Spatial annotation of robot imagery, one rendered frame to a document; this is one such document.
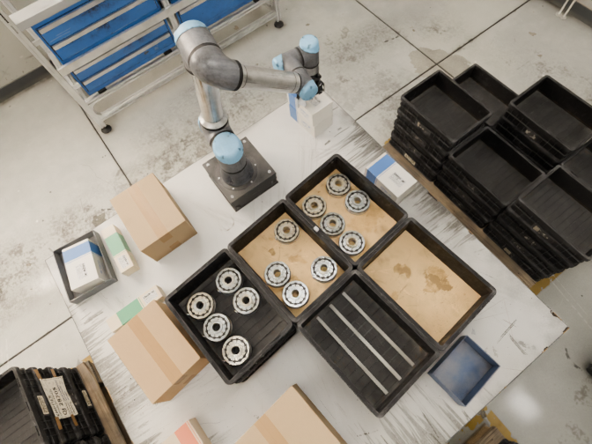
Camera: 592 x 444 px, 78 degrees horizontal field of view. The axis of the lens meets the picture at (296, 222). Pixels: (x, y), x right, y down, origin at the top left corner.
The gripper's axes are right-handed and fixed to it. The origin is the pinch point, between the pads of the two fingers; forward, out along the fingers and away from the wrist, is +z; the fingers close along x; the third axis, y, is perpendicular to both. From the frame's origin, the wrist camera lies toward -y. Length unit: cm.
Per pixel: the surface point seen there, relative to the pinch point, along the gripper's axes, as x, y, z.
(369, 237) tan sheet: -23, 70, 2
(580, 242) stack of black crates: 64, 127, 35
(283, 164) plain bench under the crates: -26.5, 12.5, 15.3
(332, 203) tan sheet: -25, 48, 2
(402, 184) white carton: 5, 59, 6
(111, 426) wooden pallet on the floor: -175, 52, 71
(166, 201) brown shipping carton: -81, 4, -1
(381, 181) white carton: 0, 52, 6
